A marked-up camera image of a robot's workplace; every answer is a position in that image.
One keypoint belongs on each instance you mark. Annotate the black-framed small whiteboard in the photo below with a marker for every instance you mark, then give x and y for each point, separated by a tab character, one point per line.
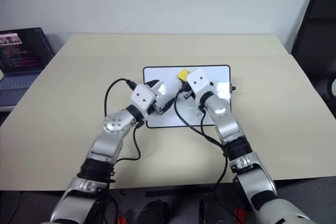
168	77

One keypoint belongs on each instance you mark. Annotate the small black whiteboard side clip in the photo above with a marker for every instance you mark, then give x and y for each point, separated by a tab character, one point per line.
232	88

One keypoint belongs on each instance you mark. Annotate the black office chair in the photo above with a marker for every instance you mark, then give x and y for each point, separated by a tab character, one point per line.
320	37

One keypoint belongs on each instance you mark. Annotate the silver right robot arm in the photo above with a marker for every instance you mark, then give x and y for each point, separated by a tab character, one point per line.
226	127

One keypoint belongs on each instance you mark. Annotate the open grey laptop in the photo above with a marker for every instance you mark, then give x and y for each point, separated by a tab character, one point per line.
23	51

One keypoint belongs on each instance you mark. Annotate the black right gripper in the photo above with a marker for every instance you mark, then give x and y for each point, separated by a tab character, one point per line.
188	91

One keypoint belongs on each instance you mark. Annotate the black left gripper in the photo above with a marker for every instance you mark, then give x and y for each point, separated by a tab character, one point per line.
157	109

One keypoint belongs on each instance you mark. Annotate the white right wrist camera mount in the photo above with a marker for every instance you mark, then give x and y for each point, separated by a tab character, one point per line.
197	79

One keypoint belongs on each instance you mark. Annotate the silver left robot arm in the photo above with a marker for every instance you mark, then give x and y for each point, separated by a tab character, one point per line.
115	125

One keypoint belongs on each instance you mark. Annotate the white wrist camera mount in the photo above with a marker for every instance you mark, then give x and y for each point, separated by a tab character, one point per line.
141	96
197	79

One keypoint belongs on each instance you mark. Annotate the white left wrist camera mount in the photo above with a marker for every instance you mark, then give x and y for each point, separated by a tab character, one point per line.
141	96

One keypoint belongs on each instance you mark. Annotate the yellow whiteboard eraser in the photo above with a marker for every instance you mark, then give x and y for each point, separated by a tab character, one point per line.
183	73

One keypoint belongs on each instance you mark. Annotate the dark rounded shape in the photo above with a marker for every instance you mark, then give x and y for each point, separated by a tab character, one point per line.
153	212
215	211

